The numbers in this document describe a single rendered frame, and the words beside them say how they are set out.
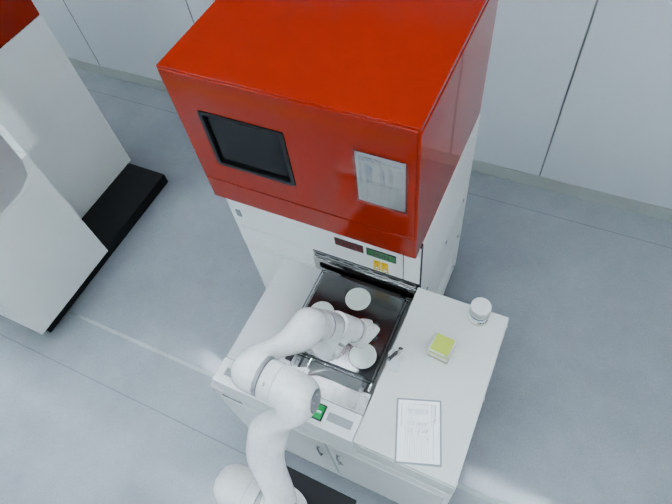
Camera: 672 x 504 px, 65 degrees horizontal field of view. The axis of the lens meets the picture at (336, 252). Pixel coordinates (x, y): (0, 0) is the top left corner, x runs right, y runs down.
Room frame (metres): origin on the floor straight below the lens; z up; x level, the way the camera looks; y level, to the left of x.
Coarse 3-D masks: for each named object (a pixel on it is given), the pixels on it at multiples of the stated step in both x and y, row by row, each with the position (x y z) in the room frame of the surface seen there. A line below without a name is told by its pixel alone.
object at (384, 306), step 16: (320, 288) 1.06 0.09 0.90; (336, 288) 1.05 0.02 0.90; (352, 288) 1.04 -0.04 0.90; (368, 288) 1.02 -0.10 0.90; (336, 304) 0.98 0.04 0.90; (384, 304) 0.94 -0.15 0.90; (400, 304) 0.93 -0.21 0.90; (384, 320) 0.87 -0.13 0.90; (384, 336) 0.81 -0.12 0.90; (304, 352) 0.81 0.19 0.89; (352, 368) 0.71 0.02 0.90; (368, 368) 0.70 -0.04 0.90
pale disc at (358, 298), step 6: (354, 288) 1.03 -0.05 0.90; (360, 288) 1.03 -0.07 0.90; (348, 294) 1.01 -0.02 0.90; (354, 294) 1.01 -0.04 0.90; (360, 294) 1.00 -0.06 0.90; (366, 294) 1.00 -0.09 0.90; (348, 300) 0.99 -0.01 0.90; (354, 300) 0.98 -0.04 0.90; (360, 300) 0.98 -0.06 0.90; (366, 300) 0.97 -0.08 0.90; (348, 306) 0.96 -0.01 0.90; (354, 306) 0.96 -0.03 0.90; (360, 306) 0.95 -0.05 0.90; (366, 306) 0.95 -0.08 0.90
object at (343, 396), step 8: (296, 368) 0.76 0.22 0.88; (312, 376) 0.71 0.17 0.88; (320, 376) 0.71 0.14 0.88; (320, 384) 0.68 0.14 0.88; (328, 384) 0.67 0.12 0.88; (336, 384) 0.67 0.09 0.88; (328, 392) 0.64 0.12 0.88; (336, 392) 0.64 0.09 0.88; (344, 392) 0.63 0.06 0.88; (352, 392) 0.63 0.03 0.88; (328, 400) 0.61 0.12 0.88; (336, 400) 0.61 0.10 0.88; (344, 400) 0.60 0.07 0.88; (352, 400) 0.60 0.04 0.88; (352, 408) 0.57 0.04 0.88
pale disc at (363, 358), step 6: (354, 348) 0.78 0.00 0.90; (366, 348) 0.77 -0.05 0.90; (372, 348) 0.77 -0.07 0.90; (354, 354) 0.76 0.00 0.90; (360, 354) 0.76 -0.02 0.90; (366, 354) 0.75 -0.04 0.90; (372, 354) 0.75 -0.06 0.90; (354, 360) 0.74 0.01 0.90; (360, 360) 0.73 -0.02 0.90; (366, 360) 0.73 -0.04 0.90; (372, 360) 0.72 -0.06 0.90; (360, 366) 0.71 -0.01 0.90; (366, 366) 0.71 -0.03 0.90
